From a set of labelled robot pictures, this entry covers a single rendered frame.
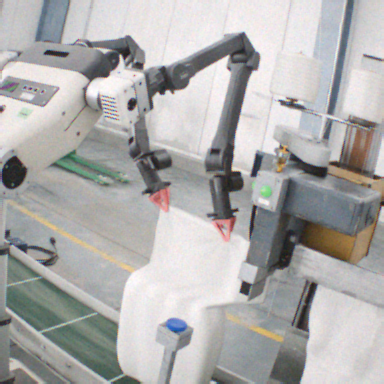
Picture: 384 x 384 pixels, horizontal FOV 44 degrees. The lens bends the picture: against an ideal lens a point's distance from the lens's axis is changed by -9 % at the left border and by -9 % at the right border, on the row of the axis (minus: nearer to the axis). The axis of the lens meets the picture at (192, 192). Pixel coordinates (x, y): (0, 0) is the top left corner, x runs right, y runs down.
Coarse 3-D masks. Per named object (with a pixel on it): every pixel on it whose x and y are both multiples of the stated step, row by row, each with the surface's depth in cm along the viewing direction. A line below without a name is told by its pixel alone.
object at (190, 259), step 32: (160, 224) 183; (192, 224) 173; (160, 256) 184; (192, 256) 173; (224, 256) 166; (128, 288) 182; (160, 288) 174; (192, 288) 172; (224, 288) 167; (128, 320) 182; (160, 320) 174; (192, 320) 168; (224, 320) 171; (128, 352) 184; (160, 352) 175; (192, 352) 169
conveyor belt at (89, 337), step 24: (24, 288) 237; (48, 288) 244; (24, 312) 214; (48, 312) 221; (72, 312) 227; (96, 312) 232; (48, 336) 201; (72, 336) 206; (96, 336) 211; (96, 360) 193
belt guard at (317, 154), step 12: (276, 132) 180; (288, 132) 166; (300, 132) 176; (288, 144) 162; (300, 144) 150; (312, 144) 145; (324, 144) 156; (300, 156) 148; (312, 156) 142; (324, 156) 142
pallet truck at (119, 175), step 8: (72, 152) 690; (64, 160) 646; (80, 160) 669; (88, 160) 673; (72, 168) 625; (80, 168) 622; (88, 168) 630; (96, 168) 653; (104, 168) 647; (112, 168) 657; (88, 176) 610; (96, 176) 603; (104, 176) 611; (120, 176) 631; (128, 176) 638
